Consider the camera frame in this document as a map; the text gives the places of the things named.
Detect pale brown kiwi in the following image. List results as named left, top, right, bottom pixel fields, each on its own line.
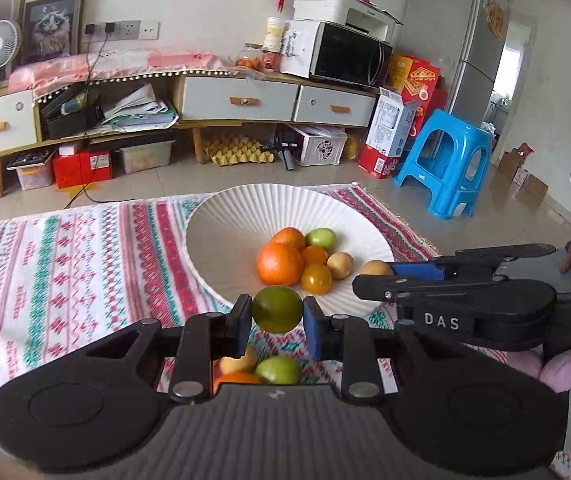
left=326, top=252, right=355, bottom=281
left=359, top=259, right=395, bottom=277
left=218, top=344, right=259, bottom=376

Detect brown cardboard box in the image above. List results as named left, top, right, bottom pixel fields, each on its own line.
left=518, top=172, right=550, bottom=203
left=498, top=142, right=536, bottom=183

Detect long wooden cabinet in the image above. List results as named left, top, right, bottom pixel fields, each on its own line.
left=0, top=72, right=381, bottom=198

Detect white patterned crate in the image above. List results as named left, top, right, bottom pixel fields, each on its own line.
left=293, top=125, right=349, bottom=167

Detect black power cable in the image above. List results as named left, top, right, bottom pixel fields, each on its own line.
left=63, top=35, right=116, bottom=209

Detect black storage box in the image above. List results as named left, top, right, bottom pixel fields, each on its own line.
left=40, top=82, right=105, bottom=140

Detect white printer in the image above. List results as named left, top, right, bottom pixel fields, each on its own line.
left=293, top=0, right=405, bottom=41

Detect orange mandarin with stem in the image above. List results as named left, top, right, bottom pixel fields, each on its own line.
left=270, top=227, right=307, bottom=253

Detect clear bin with orange contents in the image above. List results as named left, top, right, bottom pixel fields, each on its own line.
left=16, top=165, right=56, bottom=191

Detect black keyboard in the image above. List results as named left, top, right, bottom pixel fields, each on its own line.
left=6, top=149, right=59, bottom=171

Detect framed cat picture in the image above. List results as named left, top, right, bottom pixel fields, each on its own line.
left=18, top=0, right=89, bottom=66

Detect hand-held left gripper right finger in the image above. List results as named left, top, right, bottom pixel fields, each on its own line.
left=303, top=297, right=447, bottom=406

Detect yellowish orange kumquat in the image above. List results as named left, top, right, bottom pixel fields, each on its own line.
left=300, top=263, right=333, bottom=295

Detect pink fringed cloth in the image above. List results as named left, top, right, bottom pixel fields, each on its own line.
left=8, top=49, right=266, bottom=106

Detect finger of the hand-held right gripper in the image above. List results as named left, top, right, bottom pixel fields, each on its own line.
left=393, top=243, right=557, bottom=282
left=352, top=273, right=497, bottom=307

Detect red cardboard box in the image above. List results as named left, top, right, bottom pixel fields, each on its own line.
left=53, top=149, right=114, bottom=189

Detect red and yellow gift boxes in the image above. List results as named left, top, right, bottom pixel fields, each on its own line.
left=388, top=54, right=449, bottom=126

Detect yellowish cup stack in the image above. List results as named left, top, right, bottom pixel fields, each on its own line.
left=264, top=16, right=286, bottom=53

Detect dark green jujube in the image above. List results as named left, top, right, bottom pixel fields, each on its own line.
left=252, top=285, right=304, bottom=333

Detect yellow egg tray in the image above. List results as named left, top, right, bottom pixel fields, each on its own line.
left=204, top=135, right=277, bottom=167

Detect silver refrigerator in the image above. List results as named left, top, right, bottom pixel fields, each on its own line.
left=405, top=0, right=516, bottom=131

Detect patterned woven tablecloth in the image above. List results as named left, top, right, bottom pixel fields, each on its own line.
left=0, top=184, right=571, bottom=468

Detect blue plastic stool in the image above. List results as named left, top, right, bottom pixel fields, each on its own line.
left=393, top=108, right=493, bottom=220

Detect clear storage bin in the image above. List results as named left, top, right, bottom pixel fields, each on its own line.
left=118, top=140, right=176, bottom=175

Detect red printed box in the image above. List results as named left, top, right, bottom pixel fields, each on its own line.
left=358, top=144, right=401, bottom=180

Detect glass jar with oranges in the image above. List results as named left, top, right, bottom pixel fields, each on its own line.
left=236, top=44, right=266, bottom=73

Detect pile of loose papers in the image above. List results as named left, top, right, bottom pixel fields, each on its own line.
left=102, top=82, right=180, bottom=128

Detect white desk fan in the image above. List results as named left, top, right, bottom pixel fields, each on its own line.
left=0, top=20, right=22, bottom=88

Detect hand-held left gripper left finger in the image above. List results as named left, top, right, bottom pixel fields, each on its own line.
left=84, top=294, right=254, bottom=404

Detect black microwave oven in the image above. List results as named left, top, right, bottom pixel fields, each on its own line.
left=309, top=21, right=393, bottom=88

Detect white and blue carton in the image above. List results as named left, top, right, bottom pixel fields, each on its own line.
left=365, top=87, right=423, bottom=157

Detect black handheld device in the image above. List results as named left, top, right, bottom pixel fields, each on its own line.
left=260, top=127, right=301, bottom=171

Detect white ribbed plate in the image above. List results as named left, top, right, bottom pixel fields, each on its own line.
left=183, top=183, right=392, bottom=318

